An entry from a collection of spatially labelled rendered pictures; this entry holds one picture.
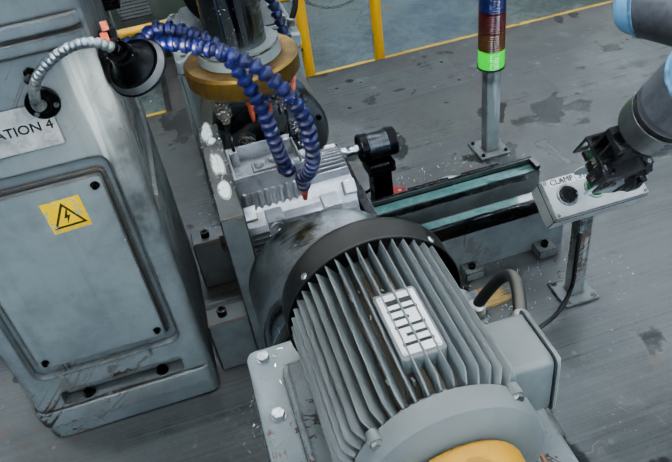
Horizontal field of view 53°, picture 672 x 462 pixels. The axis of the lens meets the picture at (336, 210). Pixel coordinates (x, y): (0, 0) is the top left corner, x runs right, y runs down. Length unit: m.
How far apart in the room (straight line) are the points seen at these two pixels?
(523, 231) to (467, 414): 0.92
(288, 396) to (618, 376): 0.66
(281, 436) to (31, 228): 0.46
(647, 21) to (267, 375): 0.67
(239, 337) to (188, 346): 0.11
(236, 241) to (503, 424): 0.64
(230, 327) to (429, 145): 0.79
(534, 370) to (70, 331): 0.74
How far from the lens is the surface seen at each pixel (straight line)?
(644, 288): 1.41
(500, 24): 1.56
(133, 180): 0.96
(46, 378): 1.20
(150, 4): 4.30
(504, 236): 1.39
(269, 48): 1.04
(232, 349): 1.26
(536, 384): 0.61
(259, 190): 1.15
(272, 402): 0.78
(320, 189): 1.18
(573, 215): 1.16
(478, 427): 0.53
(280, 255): 0.96
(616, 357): 1.28
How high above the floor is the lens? 1.78
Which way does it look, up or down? 38 degrees down
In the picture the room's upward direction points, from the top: 9 degrees counter-clockwise
